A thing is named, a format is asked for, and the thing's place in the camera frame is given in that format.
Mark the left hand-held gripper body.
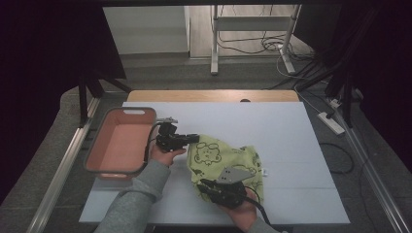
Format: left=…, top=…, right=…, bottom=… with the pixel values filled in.
left=154, top=116, right=188, bottom=153

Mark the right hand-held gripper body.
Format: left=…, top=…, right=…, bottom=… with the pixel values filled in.
left=207, top=165, right=257, bottom=209

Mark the green printed baby romper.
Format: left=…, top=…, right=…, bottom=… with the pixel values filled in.
left=187, top=134, right=269, bottom=205

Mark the pink plastic basket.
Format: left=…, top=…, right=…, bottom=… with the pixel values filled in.
left=83, top=106, right=158, bottom=182

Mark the person's left hand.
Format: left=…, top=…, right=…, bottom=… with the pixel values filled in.
left=148, top=142, right=188, bottom=167

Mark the person's right hand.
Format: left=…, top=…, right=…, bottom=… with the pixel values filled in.
left=220, top=188, right=259, bottom=233

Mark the white board table cover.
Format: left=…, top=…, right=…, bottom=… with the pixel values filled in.
left=79, top=101, right=352, bottom=225

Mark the black metal stand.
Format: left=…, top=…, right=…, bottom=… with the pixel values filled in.
left=77, top=69, right=134, bottom=127
left=294, top=57, right=363, bottom=129

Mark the white panel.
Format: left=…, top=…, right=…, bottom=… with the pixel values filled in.
left=102, top=6, right=190, bottom=55

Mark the white power strip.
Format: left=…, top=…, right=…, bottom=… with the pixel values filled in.
left=317, top=111, right=346, bottom=136

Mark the dark curtain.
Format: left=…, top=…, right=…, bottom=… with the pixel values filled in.
left=292, top=0, right=412, bottom=174
left=0, top=0, right=127, bottom=205

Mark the left hand-held gripper black cable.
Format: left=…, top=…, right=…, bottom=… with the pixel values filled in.
left=143, top=120, right=162, bottom=166

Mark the hand-held gripper black cable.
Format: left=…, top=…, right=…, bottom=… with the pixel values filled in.
left=143, top=120, right=162, bottom=166
left=244, top=185, right=273, bottom=227

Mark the right hand-held gripper black cable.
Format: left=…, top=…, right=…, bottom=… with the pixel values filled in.
left=244, top=185, right=273, bottom=227

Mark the aluminium floor rail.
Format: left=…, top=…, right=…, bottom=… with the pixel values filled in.
left=27, top=96, right=101, bottom=233
left=334, top=108, right=412, bottom=233

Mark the tangle of floor cables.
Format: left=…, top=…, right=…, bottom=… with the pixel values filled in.
left=216, top=30, right=317, bottom=62

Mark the black floor cable loop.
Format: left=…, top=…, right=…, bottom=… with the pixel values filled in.
left=319, top=142, right=355, bottom=175

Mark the white metal stand frame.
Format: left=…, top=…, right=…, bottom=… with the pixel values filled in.
left=209, top=4, right=303, bottom=76

